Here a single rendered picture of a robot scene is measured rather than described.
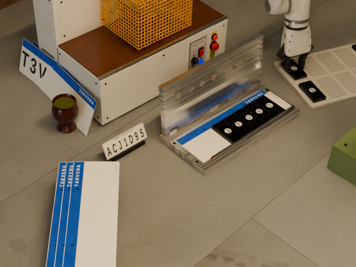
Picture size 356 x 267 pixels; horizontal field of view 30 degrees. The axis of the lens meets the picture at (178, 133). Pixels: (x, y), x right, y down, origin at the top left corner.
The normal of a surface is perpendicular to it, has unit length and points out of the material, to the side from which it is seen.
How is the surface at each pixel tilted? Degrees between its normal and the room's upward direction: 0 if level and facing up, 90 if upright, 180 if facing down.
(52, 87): 69
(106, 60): 0
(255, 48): 83
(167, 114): 83
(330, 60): 0
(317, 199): 0
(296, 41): 78
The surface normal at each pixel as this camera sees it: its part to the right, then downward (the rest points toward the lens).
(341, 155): -0.70, 0.47
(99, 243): 0.04, -0.73
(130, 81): 0.66, 0.53
